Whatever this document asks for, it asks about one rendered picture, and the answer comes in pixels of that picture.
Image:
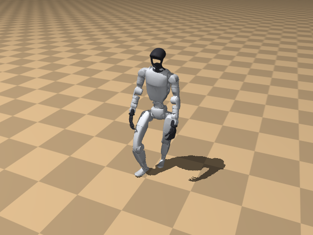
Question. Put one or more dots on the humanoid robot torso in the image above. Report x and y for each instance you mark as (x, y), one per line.
(158, 88)

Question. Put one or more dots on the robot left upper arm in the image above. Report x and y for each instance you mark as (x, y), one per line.
(173, 79)

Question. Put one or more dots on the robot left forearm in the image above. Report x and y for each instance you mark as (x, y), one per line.
(175, 111)

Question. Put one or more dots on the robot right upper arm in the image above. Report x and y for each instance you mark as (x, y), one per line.
(140, 81)

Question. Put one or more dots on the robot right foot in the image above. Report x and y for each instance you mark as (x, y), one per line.
(141, 172)

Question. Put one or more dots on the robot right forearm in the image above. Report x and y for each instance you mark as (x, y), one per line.
(134, 101)

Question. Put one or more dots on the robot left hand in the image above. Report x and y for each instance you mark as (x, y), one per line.
(172, 131)

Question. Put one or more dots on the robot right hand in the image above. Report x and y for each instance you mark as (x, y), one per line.
(131, 119)

